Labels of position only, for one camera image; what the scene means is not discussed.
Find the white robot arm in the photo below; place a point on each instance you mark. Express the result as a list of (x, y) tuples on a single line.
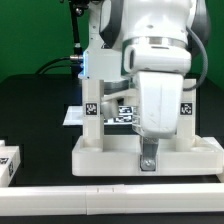
[(129, 36)]

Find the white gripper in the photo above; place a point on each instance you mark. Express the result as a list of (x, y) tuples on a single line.
[(159, 98)]

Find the white desk top tray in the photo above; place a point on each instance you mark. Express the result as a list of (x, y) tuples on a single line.
[(121, 157)]

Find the white L-shaped fence wall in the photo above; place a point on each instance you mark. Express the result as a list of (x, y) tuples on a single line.
[(112, 199)]

